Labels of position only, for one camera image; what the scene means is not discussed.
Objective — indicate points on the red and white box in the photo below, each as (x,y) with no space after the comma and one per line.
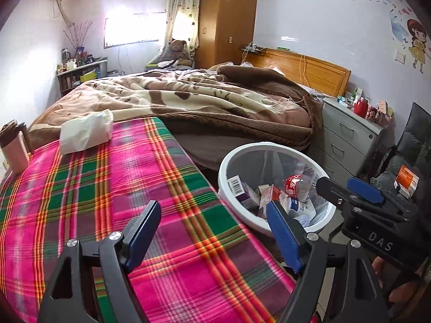
(271,195)

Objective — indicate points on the plaid pink green blanket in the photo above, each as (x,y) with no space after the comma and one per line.
(101,191)

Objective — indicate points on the white wall switch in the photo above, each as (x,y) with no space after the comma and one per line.
(400,56)

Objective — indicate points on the patterned window curtain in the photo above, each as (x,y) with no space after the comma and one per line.
(181,10)

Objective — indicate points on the barred window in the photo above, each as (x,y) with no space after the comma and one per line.
(134,30)

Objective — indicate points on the cluttered wooden shelf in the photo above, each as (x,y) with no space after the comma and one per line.
(80,77)

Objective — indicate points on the brown teddy bear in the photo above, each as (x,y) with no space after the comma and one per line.
(178,52)

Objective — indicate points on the grey drawer nightstand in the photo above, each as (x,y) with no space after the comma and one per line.
(346,134)

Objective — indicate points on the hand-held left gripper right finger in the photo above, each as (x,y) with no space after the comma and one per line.
(283,235)

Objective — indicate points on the wooden bed headboard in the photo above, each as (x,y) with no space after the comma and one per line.
(313,70)

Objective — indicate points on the purple milk carton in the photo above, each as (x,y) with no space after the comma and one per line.
(240,188)

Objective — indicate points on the wooden wardrobe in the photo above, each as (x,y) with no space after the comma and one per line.
(229,16)

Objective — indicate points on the red jar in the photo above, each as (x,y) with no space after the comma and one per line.
(361,107)

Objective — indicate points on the cartoon girl wall decal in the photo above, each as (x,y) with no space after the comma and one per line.
(416,43)

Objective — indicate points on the orange and white box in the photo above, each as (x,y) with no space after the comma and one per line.
(405,180)

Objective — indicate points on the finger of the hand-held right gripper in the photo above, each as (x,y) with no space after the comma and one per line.
(333,190)
(365,188)

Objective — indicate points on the small cot with bedding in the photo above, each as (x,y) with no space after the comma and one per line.
(161,64)

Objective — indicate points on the white plastic waste bin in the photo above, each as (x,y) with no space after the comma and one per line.
(229,171)

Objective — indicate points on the brown patterned fleece blanket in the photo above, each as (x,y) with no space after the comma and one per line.
(202,107)

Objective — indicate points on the person's right hand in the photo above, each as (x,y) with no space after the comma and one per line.
(404,287)

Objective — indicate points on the pink mug with brown lid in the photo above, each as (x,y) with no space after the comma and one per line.
(16,154)

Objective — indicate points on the white tissue pack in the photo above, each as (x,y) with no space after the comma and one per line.
(87,131)

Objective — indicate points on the bed with brown sheet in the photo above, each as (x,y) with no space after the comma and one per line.
(208,151)

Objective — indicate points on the wrapped air conditioner pipe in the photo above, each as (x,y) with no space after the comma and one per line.
(62,6)

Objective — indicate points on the black padded chair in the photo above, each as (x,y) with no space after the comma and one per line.
(414,134)

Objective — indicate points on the clear bottle with red label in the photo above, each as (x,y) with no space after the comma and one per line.
(296,183)

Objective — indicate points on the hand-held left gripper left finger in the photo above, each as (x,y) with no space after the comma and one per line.
(141,232)

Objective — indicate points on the dried branches in vase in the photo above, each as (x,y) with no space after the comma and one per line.
(79,33)

